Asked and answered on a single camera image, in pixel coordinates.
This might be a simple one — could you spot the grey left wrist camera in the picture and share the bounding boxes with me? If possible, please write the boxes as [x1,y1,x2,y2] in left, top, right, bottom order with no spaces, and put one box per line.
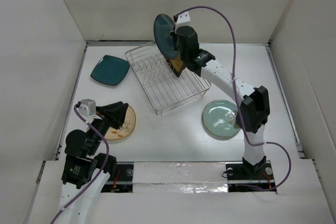
[78,99,97,117]

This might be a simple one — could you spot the dark teal round plate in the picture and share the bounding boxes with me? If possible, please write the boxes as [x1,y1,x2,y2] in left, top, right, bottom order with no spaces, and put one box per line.
[153,14,178,59]

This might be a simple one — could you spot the beige round leaf plate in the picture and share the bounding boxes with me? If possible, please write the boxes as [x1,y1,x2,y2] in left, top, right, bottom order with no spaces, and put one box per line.
[105,106,137,141]

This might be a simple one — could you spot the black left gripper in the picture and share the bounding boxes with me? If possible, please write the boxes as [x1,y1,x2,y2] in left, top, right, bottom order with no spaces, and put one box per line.
[87,100,128,154]

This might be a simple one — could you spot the black and amber square plate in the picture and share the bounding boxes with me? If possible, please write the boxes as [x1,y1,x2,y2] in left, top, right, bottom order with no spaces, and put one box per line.
[166,57,185,78]

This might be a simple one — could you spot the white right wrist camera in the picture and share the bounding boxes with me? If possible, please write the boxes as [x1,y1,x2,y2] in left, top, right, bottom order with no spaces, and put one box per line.
[173,12,191,28]

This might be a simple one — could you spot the wire dish rack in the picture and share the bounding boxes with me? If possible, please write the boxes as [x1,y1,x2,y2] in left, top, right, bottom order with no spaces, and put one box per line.
[125,42,211,116]

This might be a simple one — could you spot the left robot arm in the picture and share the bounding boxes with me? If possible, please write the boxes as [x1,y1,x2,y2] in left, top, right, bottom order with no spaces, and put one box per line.
[51,99,129,223]

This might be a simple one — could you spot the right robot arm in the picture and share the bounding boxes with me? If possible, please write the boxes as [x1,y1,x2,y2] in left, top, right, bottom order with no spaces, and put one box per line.
[169,26,270,178]

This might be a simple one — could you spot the light green flower plate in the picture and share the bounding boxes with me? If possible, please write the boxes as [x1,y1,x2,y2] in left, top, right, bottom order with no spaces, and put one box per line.
[202,100,240,138]

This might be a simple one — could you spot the teal square plate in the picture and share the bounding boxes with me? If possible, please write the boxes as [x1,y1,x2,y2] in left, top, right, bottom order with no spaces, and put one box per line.
[90,55,130,86]

